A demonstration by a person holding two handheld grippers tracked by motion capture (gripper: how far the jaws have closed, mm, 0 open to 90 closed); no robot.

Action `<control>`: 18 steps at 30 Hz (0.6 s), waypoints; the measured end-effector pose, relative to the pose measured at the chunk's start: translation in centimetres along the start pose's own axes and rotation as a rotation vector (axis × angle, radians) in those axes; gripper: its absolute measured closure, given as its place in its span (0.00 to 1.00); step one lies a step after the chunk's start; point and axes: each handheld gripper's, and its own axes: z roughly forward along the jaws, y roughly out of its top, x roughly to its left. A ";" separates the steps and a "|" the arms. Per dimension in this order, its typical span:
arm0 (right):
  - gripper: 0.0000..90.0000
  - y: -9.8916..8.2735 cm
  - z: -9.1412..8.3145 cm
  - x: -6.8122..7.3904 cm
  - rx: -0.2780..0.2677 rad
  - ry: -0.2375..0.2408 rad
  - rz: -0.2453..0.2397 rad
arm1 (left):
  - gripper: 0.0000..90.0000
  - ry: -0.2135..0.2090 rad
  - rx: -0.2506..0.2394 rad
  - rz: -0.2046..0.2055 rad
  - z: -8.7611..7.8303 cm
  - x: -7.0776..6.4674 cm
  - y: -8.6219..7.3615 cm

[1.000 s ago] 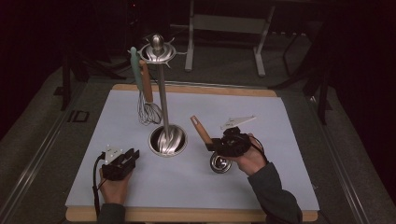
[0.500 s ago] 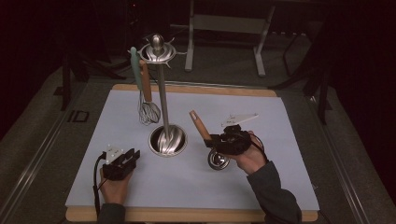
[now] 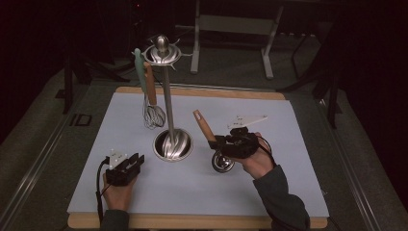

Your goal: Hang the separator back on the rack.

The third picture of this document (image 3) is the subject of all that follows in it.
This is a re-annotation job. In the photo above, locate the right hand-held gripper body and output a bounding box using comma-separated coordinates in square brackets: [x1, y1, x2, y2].
[222, 114, 268, 160]

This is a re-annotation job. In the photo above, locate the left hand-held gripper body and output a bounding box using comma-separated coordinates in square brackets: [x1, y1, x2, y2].
[105, 148, 141, 188]

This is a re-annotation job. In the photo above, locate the metal ladle with wooden handle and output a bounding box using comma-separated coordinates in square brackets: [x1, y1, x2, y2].
[192, 109, 236, 174]

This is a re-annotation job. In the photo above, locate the metal utensil stand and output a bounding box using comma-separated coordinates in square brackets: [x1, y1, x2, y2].
[140, 34, 194, 163]

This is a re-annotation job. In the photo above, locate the small strainer with wooden handle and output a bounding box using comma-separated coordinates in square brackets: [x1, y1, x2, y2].
[142, 61, 167, 128]

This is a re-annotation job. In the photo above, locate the whisk with green handle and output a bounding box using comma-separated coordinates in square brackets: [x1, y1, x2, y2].
[133, 47, 162, 131]

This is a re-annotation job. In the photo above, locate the person's left hand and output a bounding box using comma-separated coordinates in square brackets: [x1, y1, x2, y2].
[101, 172, 138, 212]

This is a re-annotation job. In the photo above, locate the person's right hand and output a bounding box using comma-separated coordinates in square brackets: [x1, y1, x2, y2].
[234, 131, 278, 180]

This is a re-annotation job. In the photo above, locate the white paper sheet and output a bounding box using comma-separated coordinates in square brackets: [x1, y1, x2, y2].
[66, 91, 330, 218]

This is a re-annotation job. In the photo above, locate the black tripod stand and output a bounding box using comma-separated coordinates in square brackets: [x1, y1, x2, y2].
[62, 52, 133, 116]
[276, 30, 344, 130]

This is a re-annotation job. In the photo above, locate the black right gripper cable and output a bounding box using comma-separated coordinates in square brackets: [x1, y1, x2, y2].
[256, 135, 276, 167]

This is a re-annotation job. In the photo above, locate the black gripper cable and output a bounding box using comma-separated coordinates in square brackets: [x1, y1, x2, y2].
[95, 156, 112, 226]
[256, 135, 276, 167]

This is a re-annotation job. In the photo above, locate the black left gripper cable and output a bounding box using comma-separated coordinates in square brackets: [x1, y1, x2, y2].
[95, 156, 112, 226]

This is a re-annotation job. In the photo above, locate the grey metal frame stand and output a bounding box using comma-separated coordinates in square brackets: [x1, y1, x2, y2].
[175, 0, 285, 81]

